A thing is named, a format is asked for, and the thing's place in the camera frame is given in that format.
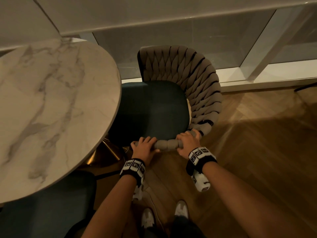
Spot person's left hand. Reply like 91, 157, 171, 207
130, 136, 161, 166

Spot person's right hand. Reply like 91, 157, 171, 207
175, 129, 202, 159

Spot woven back teal seat chair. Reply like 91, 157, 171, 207
108, 45, 223, 153

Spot person's left forearm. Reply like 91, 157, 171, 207
81, 175, 137, 238

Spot person's right forearm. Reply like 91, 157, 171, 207
202, 161, 317, 238

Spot black white marker wristband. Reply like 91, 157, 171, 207
120, 158, 146, 187
186, 147, 218, 176

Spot gold table base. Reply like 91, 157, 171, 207
84, 138, 130, 169

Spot person's white right shoe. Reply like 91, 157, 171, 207
174, 200, 189, 220

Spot person's white shoe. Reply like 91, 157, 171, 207
141, 208, 156, 230
174, 200, 189, 220

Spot person's white left shoe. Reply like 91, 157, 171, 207
141, 208, 156, 230

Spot person's dark trousers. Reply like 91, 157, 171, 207
138, 216, 206, 238

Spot teal upholstered chair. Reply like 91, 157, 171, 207
0, 170, 97, 238

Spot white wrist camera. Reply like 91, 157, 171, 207
191, 170, 211, 193
132, 184, 144, 201

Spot white window frame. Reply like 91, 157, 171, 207
79, 2, 317, 93

